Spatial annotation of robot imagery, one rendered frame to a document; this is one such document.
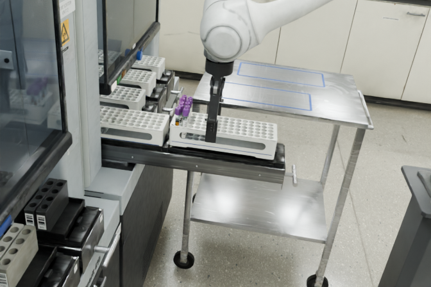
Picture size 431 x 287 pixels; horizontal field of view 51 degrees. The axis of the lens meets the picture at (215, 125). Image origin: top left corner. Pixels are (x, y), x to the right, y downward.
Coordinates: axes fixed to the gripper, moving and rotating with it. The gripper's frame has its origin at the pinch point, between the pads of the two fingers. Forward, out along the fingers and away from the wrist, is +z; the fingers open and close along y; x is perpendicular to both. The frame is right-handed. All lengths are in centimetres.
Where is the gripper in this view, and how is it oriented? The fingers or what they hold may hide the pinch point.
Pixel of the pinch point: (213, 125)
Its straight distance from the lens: 129.3
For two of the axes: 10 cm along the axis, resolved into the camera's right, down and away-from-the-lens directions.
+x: -9.9, -1.3, 0.5
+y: 1.1, -4.7, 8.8
